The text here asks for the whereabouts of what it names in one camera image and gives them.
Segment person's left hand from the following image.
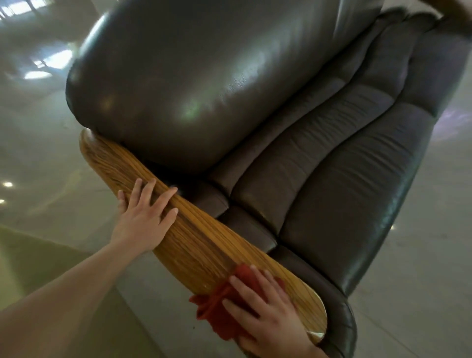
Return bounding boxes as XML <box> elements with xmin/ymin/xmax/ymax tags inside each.
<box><xmin>110</xmin><ymin>178</ymin><xmax>180</xmax><ymax>255</ymax></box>

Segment person's right hand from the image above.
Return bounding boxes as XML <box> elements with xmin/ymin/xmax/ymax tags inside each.
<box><xmin>221</xmin><ymin>264</ymin><xmax>329</xmax><ymax>358</ymax></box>

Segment red cleaning cloth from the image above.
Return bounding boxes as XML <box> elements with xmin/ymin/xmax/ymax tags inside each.
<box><xmin>189</xmin><ymin>263</ymin><xmax>289</xmax><ymax>342</ymax></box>

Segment person's left forearm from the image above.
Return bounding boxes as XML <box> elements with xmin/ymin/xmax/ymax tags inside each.
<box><xmin>0</xmin><ymin>238</ymin><xmax>152</xmax><ymax>358</ymax></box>

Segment wooden sofa armrest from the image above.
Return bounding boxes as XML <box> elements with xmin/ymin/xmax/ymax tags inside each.
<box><xmin>79</xmin><ymin>128</ymin><xmax>328</xmax><ymax>345</ymax></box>

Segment dark grey leather sofa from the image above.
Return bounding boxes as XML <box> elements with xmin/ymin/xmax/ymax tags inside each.
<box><xmin>66</xmin><ymin>0</ymin><xmax>472</xmax><ymax>358</ymax></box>

